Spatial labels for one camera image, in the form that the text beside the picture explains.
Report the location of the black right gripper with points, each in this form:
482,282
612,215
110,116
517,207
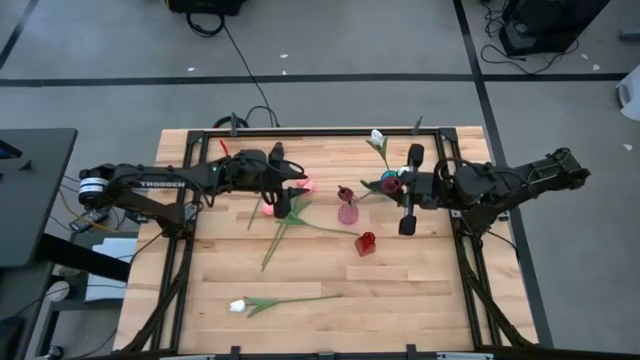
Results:
427,190

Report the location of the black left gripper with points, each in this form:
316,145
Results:
255,172

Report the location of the white artificial tulip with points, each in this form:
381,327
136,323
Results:
377,137
403,170
237,305

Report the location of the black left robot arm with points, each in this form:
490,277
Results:
160,182

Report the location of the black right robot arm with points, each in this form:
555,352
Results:
525,180

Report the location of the pink glass vase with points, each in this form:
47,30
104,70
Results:
348,215

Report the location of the red glass vase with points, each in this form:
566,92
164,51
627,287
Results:
365,244

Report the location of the black floor tape strip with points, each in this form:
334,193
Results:
17,32
492,140

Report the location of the black equipment box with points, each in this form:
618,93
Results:
205,5

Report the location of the white box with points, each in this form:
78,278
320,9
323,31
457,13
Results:
112,270

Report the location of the black power adapter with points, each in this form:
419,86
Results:
89,220

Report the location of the black computer cart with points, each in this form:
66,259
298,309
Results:
550,22

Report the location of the white plastic bin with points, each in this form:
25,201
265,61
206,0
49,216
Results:
631,95

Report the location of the black desk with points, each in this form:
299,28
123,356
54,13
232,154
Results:
30,200

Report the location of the black aluminium table frame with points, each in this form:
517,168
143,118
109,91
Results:
195,200

